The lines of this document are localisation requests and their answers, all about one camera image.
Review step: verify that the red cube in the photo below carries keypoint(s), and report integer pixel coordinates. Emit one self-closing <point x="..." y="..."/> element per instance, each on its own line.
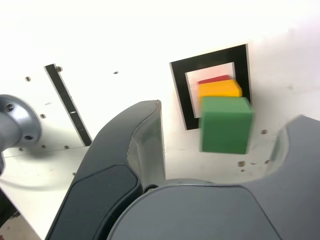
<point x="212" y="80"/>

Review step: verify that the green cube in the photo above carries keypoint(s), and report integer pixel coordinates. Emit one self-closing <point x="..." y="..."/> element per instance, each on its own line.
<point x="225" y="125"/>

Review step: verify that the black tape square outline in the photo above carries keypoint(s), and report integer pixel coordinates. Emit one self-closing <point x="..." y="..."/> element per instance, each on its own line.
<point x="182" y="87"/>

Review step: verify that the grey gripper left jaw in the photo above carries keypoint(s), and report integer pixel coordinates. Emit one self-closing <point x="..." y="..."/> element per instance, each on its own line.
<point x="105" y="155"/>

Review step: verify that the yellow cube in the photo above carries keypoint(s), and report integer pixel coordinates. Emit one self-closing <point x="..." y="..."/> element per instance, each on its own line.
<point x="217" y="90"/>

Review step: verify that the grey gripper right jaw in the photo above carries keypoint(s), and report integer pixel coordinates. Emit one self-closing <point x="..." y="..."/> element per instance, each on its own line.
<point x="200" y="215"/>

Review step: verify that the black tape strip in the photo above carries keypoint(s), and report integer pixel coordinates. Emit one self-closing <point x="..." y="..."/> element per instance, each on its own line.
<point x="69" y="105"/>

